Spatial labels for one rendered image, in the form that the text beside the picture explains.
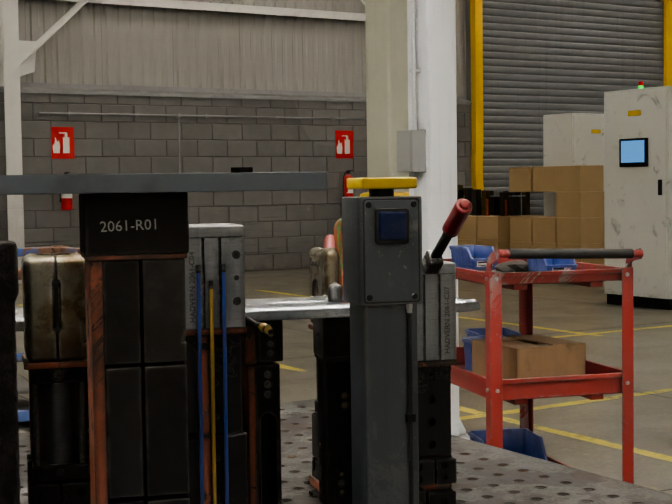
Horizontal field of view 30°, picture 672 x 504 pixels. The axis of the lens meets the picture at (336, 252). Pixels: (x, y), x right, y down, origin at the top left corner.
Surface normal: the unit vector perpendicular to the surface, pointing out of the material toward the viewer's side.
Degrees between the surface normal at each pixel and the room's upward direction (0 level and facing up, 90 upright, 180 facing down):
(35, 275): 90
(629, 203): 90
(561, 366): 90
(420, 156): 90
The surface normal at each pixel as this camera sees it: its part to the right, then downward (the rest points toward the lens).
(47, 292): 0.26, 0.04
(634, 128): -0.85, 0.04
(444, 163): 0.52, 0.04
